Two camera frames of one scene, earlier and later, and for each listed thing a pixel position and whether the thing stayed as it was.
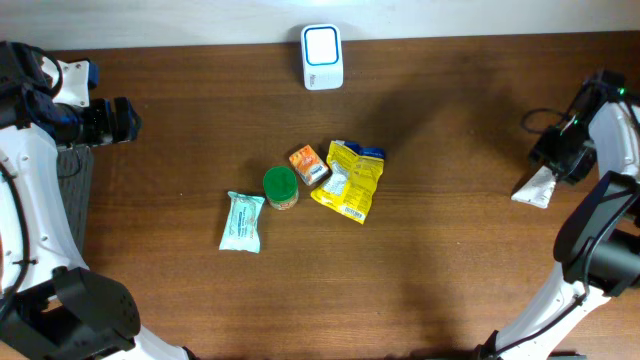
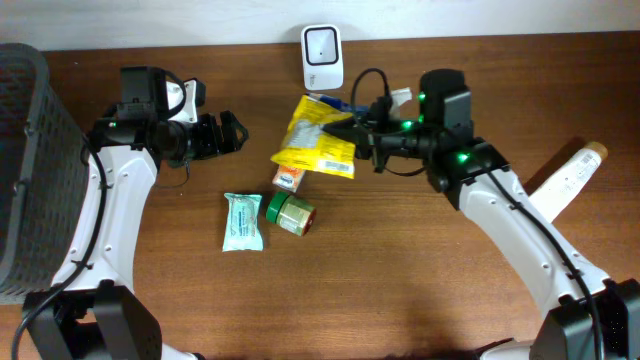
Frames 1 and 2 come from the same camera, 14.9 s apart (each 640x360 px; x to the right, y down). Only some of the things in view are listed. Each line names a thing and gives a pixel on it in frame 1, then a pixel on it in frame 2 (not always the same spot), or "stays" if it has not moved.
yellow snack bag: x=352 y=175 to x=306 y=145
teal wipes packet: x=243 y=232 stays
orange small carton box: x=308 y=165 to x=288 y=177
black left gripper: x=105 y=132 to x=229 y=139
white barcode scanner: x=322 y=50 stays
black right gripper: x=545 y=150 to x=365 y=138
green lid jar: x=281 y=187 to x=291 y=212
